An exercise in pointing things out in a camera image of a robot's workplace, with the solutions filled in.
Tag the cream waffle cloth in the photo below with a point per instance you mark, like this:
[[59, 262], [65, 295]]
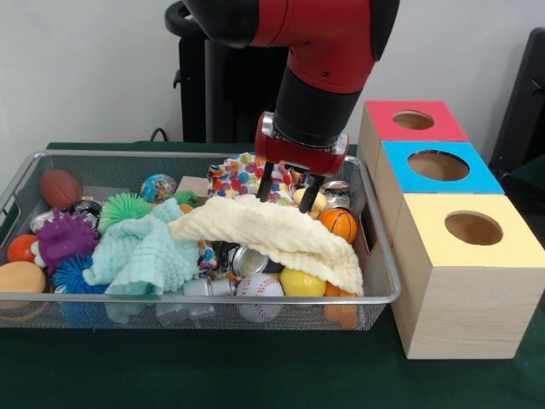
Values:
[[277, 230]]

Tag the dark green side tablecloth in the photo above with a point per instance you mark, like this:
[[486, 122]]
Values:
[[530, 174]]

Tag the white toy baseball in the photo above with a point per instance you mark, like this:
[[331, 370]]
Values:
[[257, 289]]

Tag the mint waffle cloth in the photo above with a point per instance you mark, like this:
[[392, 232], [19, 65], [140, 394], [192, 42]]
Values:
[[145, 255]]

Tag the purple spiky rubber toy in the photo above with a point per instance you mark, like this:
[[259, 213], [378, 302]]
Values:
[[66, 243]]

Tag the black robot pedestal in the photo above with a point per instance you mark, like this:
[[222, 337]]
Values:
[[221, 98]]

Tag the silver mesh bin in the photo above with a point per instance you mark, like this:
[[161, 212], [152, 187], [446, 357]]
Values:
[[374, 313]]

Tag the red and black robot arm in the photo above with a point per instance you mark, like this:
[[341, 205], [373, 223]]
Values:
[[315, 64]]

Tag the colourful patterned cloth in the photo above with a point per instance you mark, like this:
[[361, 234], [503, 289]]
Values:
[[234, 179]]

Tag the orange toy basketball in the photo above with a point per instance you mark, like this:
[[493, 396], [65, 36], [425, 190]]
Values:
[[340, 223]]

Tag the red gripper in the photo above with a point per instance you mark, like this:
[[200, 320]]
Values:
[[298, 157]]

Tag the yellow ball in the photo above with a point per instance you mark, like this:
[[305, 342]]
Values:
[[300, 282]]

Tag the wooden box with three holes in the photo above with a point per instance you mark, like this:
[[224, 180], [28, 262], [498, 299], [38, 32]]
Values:
[[460, 315]]

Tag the black chair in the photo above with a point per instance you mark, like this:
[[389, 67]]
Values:
[[523, 106]]

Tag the brown toy football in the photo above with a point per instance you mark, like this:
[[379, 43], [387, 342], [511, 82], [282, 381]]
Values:
[[59, 189]]

